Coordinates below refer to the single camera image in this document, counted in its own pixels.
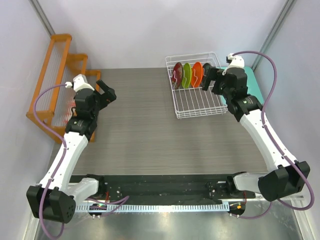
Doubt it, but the lime green plate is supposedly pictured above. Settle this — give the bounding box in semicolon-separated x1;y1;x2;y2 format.
181;63;192;89

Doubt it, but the red floral plate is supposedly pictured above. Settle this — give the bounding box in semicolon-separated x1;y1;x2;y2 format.
171;62;184;90

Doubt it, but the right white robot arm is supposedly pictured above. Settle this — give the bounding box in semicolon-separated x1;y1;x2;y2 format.
202;63;310;202

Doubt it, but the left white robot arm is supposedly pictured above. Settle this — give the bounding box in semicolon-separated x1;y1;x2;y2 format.
26;74;117;224

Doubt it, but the orange wooden shelf rack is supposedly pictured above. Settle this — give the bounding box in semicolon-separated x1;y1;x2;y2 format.
26;33;101;144

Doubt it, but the dark brown plate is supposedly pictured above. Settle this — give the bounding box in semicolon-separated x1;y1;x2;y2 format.
200;62;212;87

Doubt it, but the orange plate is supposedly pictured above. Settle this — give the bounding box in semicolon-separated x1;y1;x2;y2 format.
191;62;203;88

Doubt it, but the red snack package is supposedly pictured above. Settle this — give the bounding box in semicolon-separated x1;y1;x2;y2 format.
62;99;76;124

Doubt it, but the teal cutting board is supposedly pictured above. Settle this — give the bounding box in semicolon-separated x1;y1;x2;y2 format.
219;65;265;107

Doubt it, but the white wire dish rack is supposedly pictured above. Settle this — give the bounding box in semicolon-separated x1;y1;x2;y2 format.
165;52;227;119

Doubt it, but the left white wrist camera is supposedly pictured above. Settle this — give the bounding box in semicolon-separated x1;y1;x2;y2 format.
64;74;95;93

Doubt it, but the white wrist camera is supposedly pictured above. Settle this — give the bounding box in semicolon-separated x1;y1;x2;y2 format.
222;53;245;76
64;74;95;93

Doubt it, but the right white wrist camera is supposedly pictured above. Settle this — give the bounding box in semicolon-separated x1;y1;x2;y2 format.
222;53;245;76

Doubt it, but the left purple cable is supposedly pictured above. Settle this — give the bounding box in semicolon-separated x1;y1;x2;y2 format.
34;83;73;238

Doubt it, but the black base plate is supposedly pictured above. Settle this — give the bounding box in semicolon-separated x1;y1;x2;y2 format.
87;174;256;206

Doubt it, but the white slotted cable duct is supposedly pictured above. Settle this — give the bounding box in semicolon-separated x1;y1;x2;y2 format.
75;202;230;213

